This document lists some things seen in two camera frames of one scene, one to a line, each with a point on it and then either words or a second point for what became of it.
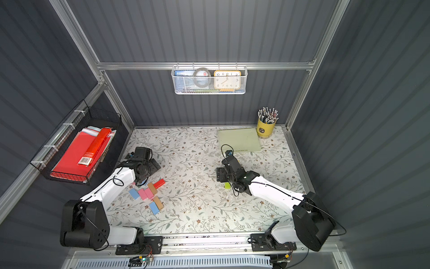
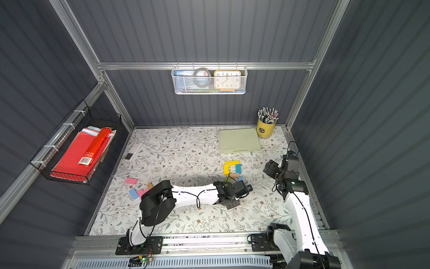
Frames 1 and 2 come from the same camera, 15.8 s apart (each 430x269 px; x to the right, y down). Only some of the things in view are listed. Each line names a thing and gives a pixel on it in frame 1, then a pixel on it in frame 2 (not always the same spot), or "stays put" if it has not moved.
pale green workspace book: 239,139 stays put
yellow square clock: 227,80 stays put
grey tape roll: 194,76 stays put
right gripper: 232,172 → 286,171
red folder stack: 80,158 stays put
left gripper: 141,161 → 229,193
